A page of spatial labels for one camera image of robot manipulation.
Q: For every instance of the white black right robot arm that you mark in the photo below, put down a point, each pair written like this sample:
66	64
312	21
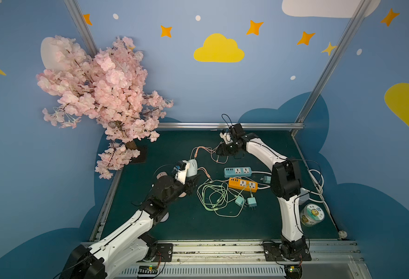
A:
286	180

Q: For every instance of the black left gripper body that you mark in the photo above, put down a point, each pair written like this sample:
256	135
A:
190	180

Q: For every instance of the silver tin can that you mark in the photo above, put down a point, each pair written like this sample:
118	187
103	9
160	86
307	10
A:
304	196

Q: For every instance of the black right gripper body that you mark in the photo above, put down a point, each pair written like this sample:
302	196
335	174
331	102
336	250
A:
225	148

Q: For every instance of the teal power strip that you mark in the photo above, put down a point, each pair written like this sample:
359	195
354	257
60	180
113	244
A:
230	172

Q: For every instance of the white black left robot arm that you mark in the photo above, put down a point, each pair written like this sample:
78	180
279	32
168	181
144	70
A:
129	243

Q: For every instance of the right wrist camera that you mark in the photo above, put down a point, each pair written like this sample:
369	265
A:
226	136

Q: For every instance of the pale green wireless mouse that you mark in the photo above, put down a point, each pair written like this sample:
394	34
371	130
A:
192	168

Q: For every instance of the teal charger with green cable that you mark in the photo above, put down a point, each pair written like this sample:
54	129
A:
240	201

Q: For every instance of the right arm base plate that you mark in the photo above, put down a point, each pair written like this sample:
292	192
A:
284	251

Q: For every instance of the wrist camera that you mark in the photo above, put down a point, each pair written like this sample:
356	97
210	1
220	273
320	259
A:
180	171
226	136

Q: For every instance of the orange power strip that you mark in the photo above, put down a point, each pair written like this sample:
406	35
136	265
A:
241	184

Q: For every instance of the pink cherry blossom tree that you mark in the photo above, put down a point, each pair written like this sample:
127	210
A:
108	88

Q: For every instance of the lilac wireless mouse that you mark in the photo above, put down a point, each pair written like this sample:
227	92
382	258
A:
165	217

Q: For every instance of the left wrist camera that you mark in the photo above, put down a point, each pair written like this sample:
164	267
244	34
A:
180	171

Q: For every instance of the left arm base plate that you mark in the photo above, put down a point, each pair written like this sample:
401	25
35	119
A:
159	252

